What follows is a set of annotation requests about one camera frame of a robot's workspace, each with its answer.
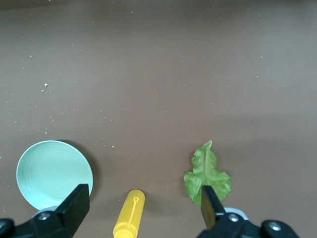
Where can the mint green plate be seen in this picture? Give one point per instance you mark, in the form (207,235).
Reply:
(49,171)

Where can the green lettuce leaf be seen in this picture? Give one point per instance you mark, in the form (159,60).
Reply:
(205,171)

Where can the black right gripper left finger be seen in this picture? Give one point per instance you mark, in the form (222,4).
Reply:
(49,225)

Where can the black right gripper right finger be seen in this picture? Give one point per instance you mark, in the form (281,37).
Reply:
(227,228)

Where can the yellow mustard squeeze bottle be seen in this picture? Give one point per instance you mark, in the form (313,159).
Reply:
(123,219)

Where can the brown table cover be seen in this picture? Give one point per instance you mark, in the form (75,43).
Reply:
(158,74)

